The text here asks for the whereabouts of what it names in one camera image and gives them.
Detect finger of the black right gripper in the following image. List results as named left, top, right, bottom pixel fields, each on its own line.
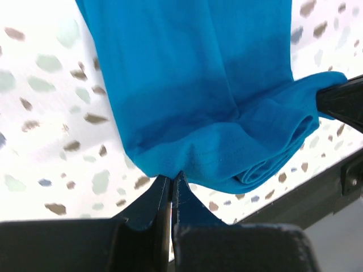
left=316, top=75, right=363, bottom=128

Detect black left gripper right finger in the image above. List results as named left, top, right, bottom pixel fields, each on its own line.
left=171, top=172, right=320, bottom=272

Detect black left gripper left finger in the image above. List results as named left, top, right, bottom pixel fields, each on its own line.
left=1, top=176, right=171, bottom=271

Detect blue t shirt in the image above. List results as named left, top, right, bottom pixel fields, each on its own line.
left=77, top=1, right=347, bottom=194

